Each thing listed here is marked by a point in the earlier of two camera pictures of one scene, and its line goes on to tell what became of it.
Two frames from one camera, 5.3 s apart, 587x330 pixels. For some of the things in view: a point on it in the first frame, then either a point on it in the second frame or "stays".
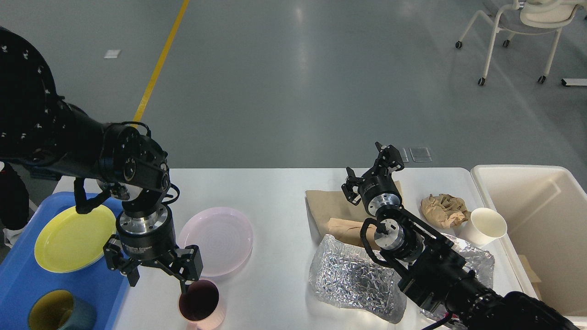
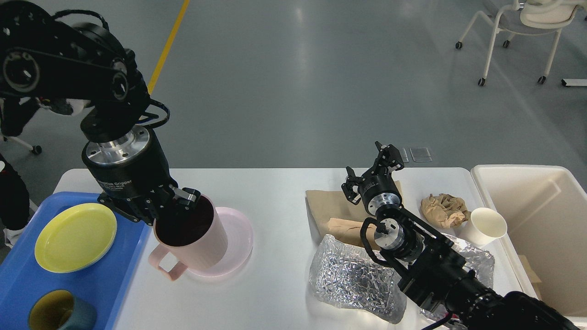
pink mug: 198,305 → 196,237
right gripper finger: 389,157 stays
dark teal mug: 58,310 stays
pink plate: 224,237 stays
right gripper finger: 351,181 stays
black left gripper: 148,237 → 133,174
